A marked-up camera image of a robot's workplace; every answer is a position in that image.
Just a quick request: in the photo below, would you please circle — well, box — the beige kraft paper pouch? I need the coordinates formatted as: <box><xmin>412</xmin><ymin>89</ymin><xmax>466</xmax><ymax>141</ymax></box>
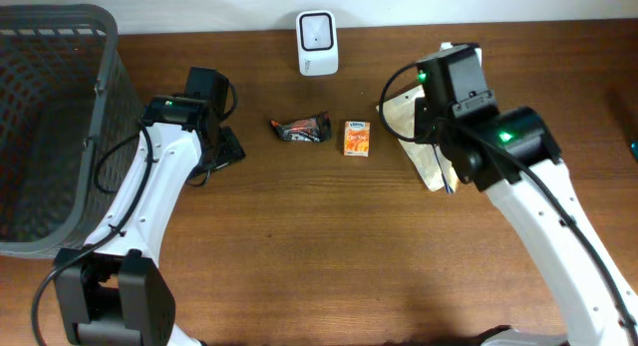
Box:
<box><xmin>376</xmin><ymin>84</ymin><xmax>460</xmax><ymax>193</ymax></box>

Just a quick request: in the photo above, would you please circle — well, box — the black red snack packet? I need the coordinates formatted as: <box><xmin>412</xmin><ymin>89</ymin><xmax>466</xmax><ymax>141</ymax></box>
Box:
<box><xmin>270</xmin><ymin>112</ymin><xmax>332</xmax><ymax>143</ymax></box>

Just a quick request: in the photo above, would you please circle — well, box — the small orange juice carton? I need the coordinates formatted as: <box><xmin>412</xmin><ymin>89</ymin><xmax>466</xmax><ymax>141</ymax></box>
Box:
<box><xmin>343</xmin><ymin>121</ymin><xmax>370</xmax><ymax>157</ymax></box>

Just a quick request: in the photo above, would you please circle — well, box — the teal mouthwash bottle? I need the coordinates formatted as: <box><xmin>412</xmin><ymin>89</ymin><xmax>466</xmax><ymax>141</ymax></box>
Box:
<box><xmin>629</xmin><ymin>140</ymin><xmax>638</xmax><ymax>162</ymax></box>

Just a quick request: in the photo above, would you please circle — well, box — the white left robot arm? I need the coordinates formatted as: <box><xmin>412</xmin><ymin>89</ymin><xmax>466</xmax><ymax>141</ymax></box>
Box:
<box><xmin>43</xmin><ymin>67</ymin><xmax>245</xmax><ymax>345</ymax></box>

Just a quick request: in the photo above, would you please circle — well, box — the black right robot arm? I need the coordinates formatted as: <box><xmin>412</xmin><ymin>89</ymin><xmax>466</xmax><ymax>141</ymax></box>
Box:
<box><xmin>414</xmin><ymin>44</ymin><xmax>637</xmax><ymax>345</ymax></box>

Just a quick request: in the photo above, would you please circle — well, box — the white barcode scanner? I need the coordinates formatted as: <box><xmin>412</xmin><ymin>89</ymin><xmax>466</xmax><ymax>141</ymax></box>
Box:
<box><xmin>295</xmin><ymin>10</ymin><xmax>339</xmax><ymax>77</ymax></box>

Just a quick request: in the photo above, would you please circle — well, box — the grey plastic mesh basket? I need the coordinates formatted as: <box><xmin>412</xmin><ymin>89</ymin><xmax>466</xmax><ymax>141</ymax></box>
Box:
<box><xmin>1</xmin><ymin>4</ymin><xmax>144</xmax><ymax>258</ymax></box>

